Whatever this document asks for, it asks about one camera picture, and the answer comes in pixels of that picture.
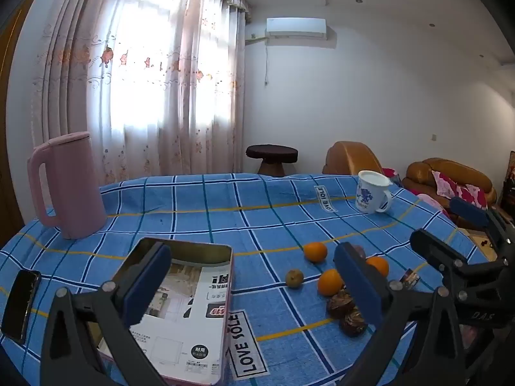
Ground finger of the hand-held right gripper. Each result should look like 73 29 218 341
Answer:
409 228 507 291
450 197 515 250

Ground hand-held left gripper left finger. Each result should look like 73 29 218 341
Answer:
39 242 172 386

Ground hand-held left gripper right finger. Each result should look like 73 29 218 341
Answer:
333 242 473 386

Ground pink metal tin box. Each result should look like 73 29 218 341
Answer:
97 238 234 384

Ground orange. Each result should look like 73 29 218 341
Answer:
303 242 328 263
317 269 345 297
365 256 390 279

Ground pink floral cushion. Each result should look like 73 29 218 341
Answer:
432 170 488 209

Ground pink cloth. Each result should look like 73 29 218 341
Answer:
416 193 450 220

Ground small printed packet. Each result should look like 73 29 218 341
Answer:
400 269 420 290

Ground printed paper leaflet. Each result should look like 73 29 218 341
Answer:
129 263 232 379

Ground brown leather sofa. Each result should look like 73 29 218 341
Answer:
403 158 497 210

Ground red cloth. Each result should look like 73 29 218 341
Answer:
381 167 404 188

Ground white mug with blue print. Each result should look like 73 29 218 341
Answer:
355 170 394 214

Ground blue checked tablecloth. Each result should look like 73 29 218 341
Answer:
0 173 489 386

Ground brown leather armchair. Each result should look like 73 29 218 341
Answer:
322 141 385 176

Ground pink electric kettle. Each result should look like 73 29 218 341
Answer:
27 131 108 240

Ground black smartphone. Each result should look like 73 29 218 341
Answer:
1 270 42 344

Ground dark round wooden stool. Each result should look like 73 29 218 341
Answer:
246 144 299 178

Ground floral sheer curtain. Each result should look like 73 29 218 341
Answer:
32 0 252 188

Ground white air conditioner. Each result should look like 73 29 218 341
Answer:
266 18 328 41

